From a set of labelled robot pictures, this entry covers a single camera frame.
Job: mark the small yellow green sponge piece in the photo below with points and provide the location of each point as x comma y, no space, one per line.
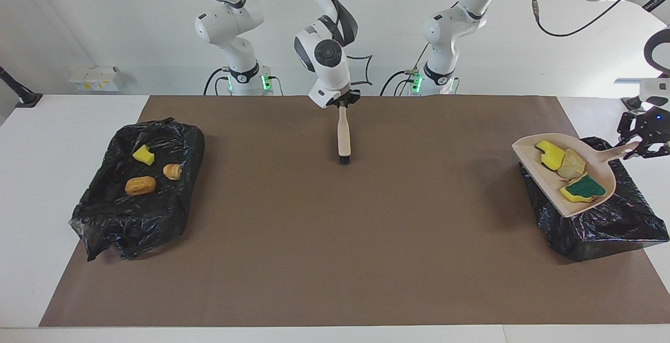
549,154

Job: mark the black bag-lined bin with flap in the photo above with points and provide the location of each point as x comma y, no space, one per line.
131,217

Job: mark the black camera stand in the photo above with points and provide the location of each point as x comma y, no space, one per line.
26,98
631,103

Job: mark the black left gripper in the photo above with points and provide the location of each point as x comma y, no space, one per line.
649,125

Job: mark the brown oval sponge scrap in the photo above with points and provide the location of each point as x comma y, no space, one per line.
140,186

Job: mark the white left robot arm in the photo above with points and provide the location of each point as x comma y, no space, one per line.
455,23

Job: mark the beige plastic dustpan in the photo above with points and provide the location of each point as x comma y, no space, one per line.
602,175

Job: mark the pale sponge scrap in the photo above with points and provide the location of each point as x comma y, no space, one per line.
172,172

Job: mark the plain yellow sponge piece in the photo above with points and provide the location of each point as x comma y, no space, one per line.
143,155

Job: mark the empty black bag-lined bin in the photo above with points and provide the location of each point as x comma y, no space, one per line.
617,228

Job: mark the wide green yellow sponge piece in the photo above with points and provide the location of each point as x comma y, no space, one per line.
583,188

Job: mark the pale beige scrap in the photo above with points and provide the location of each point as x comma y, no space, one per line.
572,164

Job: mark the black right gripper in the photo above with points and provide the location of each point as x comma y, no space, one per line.
344,97

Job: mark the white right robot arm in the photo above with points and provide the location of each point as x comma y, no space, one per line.
327,65

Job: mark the brown table mat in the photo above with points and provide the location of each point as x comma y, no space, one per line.
261,290

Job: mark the white wall boxes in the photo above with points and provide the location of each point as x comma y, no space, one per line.
97,78

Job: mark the beige hand brush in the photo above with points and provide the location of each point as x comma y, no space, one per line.
344,133

